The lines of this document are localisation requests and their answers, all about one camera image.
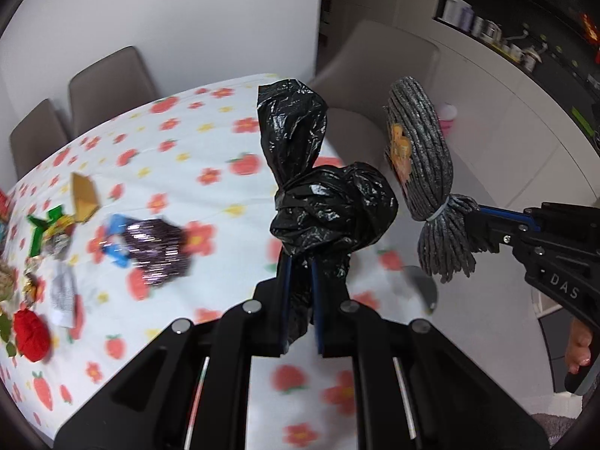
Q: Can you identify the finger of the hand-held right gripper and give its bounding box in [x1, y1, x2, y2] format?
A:
[469, 218, 519, 256]
[471, 204, 545, 234]

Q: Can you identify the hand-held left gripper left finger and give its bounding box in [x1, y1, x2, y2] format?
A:
[54, 260, 294, 450]

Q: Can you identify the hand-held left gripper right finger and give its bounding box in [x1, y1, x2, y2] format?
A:
[310, 262, 550, 450]

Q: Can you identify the grey mop head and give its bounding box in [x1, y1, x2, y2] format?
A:
[382, 76, 480, 284]

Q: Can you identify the black plastic bag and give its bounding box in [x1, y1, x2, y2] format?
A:
[257, 79, 399, 352]

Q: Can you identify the green plastic bag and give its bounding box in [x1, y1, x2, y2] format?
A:
[27, 205, 64, 258]

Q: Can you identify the person's right hand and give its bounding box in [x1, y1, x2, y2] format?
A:
[565, 316, 595, 377]

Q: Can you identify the white cabinet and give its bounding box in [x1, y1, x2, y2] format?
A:
[422, 18, 600, 301]

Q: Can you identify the purple glitter wrapper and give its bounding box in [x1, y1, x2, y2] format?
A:
[123, 218, 195, 287]

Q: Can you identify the blue wrapper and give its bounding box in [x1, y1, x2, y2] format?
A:
[100, 214, 134, 268]

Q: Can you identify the floral tablecloth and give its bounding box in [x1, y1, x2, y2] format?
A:
[0, 72, 439, 450]

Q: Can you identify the metal jar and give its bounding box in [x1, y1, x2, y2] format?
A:
[472, 15, 500, 41]

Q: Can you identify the beige chair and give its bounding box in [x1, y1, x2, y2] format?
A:
[9, 98, 71, 181]
[309, 19, 441, 183]
[68, 46, 160, 139]

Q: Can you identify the orange red flower decoration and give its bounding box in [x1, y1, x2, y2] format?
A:
[581, 12, 600, 44]

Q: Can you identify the white canister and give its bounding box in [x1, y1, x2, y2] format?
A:
[443, 0, 473, 29]

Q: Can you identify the brown cardboard piece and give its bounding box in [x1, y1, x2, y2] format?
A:
[69, 172, 101, 223]

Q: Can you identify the red yarn ball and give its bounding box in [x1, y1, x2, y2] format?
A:
[12, 309, 51, 363]

